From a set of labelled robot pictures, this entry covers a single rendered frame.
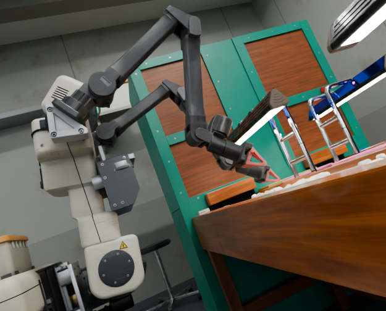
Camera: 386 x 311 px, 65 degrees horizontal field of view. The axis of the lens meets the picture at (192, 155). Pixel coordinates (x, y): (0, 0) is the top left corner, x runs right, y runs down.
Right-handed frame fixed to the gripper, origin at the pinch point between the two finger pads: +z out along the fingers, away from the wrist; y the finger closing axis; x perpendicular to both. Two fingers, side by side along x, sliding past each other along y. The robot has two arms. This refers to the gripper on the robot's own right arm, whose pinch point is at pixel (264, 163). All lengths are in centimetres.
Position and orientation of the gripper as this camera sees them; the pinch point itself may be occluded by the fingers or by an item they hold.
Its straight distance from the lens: 105.1
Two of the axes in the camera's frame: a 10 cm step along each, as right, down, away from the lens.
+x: -3.2, 9.0, -2.9
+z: 9.3, 3.5, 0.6
